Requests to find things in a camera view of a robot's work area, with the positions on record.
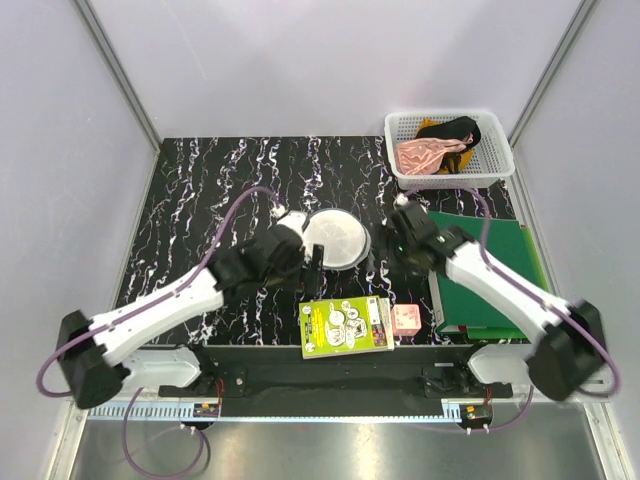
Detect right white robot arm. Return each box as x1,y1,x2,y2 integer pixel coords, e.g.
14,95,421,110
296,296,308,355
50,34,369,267
373,202,610,402

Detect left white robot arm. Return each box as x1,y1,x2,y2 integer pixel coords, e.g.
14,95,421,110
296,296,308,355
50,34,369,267
56,225,325,410

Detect green illustrated book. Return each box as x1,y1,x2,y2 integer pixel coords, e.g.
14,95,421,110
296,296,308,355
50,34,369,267
299,296,395,360

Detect green binder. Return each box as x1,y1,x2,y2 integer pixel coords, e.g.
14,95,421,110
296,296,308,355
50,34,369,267
429,219,548,342

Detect pink cube box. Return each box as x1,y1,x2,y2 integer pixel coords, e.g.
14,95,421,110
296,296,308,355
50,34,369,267
391,304,422,337

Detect pink satin garment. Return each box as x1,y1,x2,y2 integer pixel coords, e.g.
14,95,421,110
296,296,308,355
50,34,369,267
395,138,468,176

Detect white plastic basket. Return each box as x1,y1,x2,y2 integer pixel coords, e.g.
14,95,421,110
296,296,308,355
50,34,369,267
384,109,515,190

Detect black marble mat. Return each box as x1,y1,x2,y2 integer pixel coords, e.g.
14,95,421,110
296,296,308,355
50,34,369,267
116,136,517,347

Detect yellow garment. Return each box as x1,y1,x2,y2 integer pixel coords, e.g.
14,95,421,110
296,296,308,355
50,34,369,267
437,149,473,174

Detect black garment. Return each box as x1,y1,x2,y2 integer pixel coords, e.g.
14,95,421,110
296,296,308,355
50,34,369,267
415,116,482,150

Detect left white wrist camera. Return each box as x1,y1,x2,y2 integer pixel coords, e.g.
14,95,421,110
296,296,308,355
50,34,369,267
271,204,309,237

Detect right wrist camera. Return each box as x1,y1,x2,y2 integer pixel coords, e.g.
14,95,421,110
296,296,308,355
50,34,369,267
394,194,409,208

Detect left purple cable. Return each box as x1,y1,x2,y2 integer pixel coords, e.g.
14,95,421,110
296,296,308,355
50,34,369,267
35,187,286,476

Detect purple cable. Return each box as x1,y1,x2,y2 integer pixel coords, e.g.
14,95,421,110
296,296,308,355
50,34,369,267
399,187,621,436
35,187,286,476

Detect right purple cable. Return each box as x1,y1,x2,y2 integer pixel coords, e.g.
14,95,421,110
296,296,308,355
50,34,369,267
399,187,621,436

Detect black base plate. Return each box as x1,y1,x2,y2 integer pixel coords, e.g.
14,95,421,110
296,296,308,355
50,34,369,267
159,346,513,421

